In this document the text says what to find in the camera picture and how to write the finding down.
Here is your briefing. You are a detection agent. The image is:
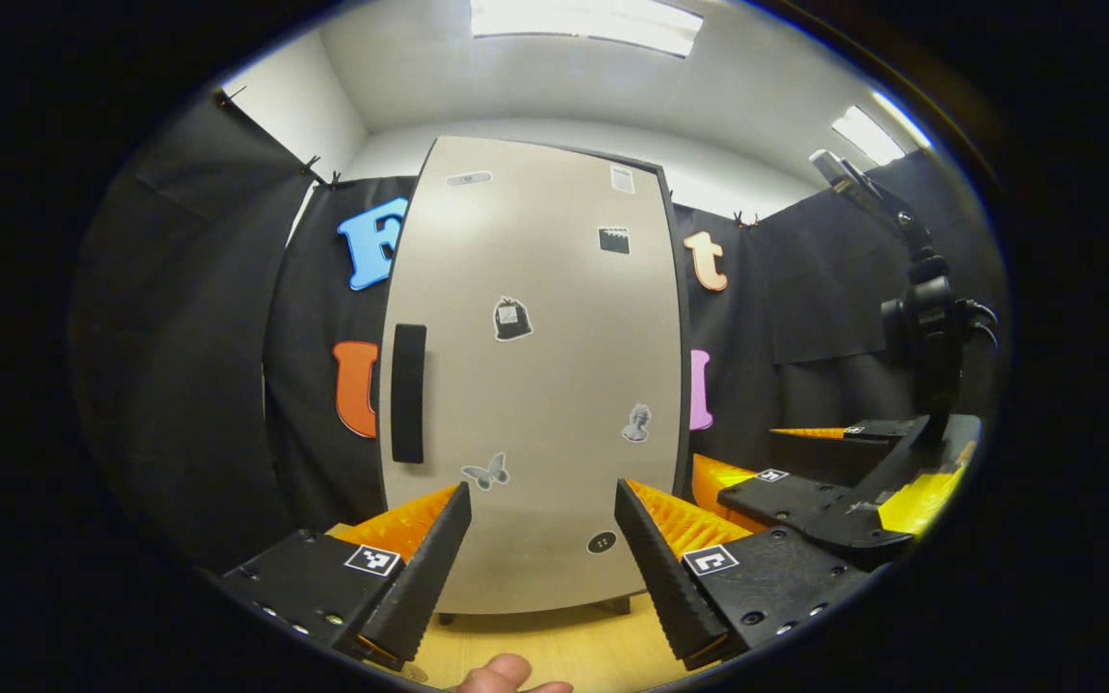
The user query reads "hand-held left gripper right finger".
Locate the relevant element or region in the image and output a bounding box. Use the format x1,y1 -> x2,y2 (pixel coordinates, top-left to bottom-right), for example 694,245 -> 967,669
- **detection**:
614,479 -> 869,672

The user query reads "beige cabinet door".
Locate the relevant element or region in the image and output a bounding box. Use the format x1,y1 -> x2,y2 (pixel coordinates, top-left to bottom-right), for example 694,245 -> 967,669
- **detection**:
376,135 -> 683,617

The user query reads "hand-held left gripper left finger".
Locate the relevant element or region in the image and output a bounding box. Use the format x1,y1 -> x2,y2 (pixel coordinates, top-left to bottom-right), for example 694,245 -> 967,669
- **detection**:
218,481 -> 474,672

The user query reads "black door handle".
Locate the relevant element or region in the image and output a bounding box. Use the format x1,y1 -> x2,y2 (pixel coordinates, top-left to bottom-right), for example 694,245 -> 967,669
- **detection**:
391,323 -> 427,465

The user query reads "large ceiling light panel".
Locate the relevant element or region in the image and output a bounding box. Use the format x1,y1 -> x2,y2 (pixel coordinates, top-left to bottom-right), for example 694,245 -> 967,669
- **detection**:
470,0 -> 705,59

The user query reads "small ceiling light panel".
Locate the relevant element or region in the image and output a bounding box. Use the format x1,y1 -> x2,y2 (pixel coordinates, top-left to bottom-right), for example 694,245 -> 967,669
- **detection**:
831,104 -> 908,167

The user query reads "dark grey cabinet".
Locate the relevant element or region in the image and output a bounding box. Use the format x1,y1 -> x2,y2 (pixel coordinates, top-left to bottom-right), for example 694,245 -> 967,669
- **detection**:
376,135 -> 700,627

